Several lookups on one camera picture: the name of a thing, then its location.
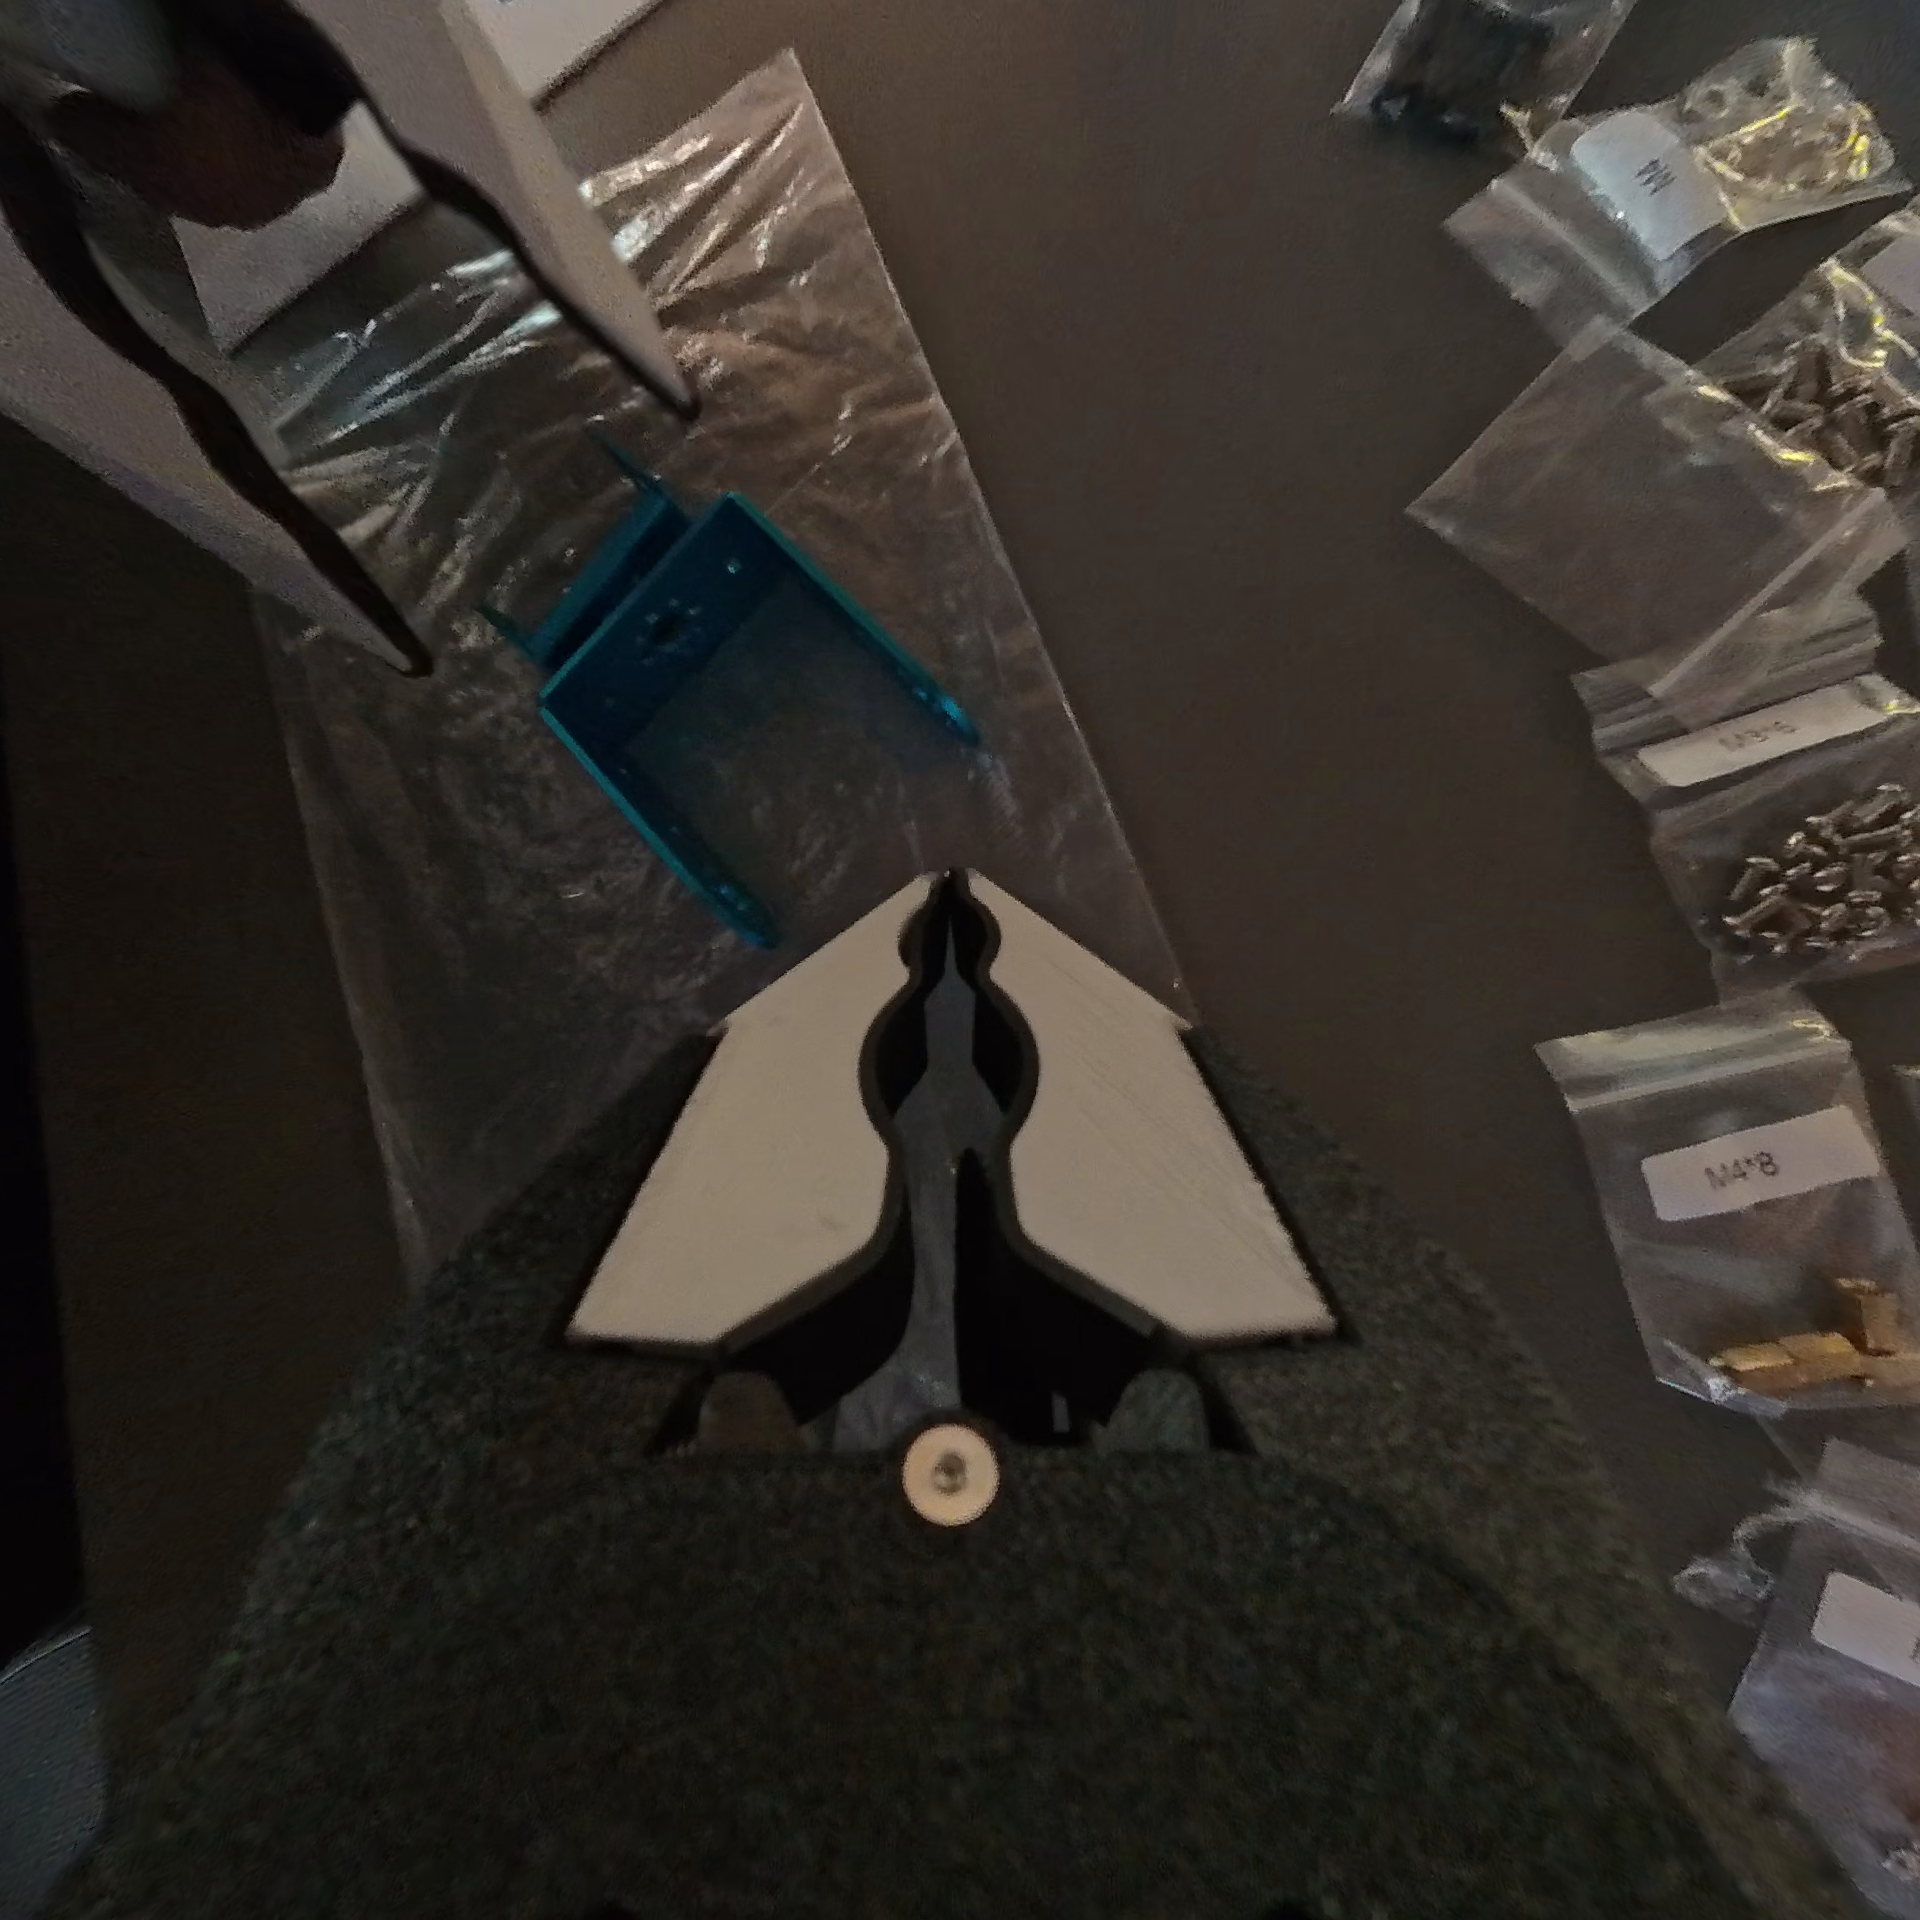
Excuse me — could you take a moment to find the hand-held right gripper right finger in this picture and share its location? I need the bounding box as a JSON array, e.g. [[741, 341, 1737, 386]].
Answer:
[[962, 867, 1339, 1436]]

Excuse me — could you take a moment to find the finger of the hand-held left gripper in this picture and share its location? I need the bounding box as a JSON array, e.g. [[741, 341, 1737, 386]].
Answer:
[[0, 120, 441, 682], [340, 0, 705, 425]]

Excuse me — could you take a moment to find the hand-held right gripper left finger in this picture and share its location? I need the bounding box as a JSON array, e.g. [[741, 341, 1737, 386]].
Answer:
[[567, 867, 955, 1426]]

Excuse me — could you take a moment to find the large clear plastic bag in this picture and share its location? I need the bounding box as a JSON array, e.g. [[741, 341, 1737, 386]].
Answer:
[[250, 43, 1204, 1247]]

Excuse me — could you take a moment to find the small teal metal bracket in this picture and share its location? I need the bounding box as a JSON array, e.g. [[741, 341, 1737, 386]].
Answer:
[[477, 436, 692, 666]]

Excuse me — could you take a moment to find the teal metal U bracket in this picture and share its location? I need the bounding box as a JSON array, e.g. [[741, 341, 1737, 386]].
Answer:
[[534, 489, 983, 951]]

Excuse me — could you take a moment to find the dark grey desk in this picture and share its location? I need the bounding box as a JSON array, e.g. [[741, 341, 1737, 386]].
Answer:
[[0, 0, 1920, 1920]]

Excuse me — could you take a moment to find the assembly instruction manual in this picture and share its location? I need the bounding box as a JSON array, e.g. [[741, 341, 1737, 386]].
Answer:
[[179, 0, 667, 360]]

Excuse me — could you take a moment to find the pile of small hardware bags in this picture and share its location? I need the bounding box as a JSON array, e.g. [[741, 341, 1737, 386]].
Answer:
[[1336, 0, 1920, 1920]]

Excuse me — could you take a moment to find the grey mesh chair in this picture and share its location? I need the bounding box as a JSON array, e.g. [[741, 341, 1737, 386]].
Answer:
[[0, 1614, 109, 1869]]

